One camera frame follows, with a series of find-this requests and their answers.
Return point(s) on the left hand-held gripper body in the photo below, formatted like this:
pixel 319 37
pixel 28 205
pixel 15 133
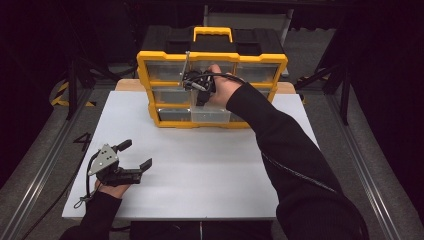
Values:
pixel 104 160

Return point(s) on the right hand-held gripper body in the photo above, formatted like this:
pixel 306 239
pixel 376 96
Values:
pixel 196 78

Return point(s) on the clear plastic drawer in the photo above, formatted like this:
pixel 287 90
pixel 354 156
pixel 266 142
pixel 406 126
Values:
pixel 210 116

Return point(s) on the yellow black drawer organizer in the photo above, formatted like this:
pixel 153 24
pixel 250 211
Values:
pixel 166 56

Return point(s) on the person's right hand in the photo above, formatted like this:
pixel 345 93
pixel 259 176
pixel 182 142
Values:
pixel 224 89

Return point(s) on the person's left hand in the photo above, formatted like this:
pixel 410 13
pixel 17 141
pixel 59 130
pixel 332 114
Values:
pixel 114 190

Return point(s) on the set of clear drawers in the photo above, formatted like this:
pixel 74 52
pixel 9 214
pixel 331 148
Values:
pixel 166 70

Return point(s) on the black metal stand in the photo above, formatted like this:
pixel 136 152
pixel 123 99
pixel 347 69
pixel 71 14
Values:
pixel 71 93
pixel 345 100

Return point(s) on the yellow black hazard tape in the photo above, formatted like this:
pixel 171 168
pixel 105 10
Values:
pixel 58 100

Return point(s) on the grey metal floor rail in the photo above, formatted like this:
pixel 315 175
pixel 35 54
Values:
pixel 33 180
pixel 366 176

